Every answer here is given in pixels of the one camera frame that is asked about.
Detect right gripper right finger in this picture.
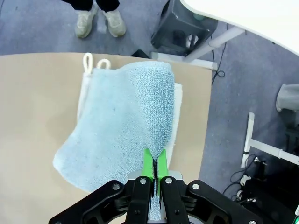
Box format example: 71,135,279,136
157,149,263,224

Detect light grey bin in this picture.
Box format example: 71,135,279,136
276,83,299,113

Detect person's left white sneaker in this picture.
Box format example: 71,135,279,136
101,9,127,38

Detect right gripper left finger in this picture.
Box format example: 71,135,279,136
50,148,156,224

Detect black floor equipment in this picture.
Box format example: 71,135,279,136
240,158,299,210

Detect white terry towel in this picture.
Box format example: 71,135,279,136
77,53,184,162

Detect dark grey plastic stool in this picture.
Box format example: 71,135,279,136
150,0,211,57

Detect white side table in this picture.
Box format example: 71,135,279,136
150,0,299,70

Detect light blue terry towel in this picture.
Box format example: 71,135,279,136
53,59,176,224

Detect white desk leg frame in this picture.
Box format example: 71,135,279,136
240,112,299,168

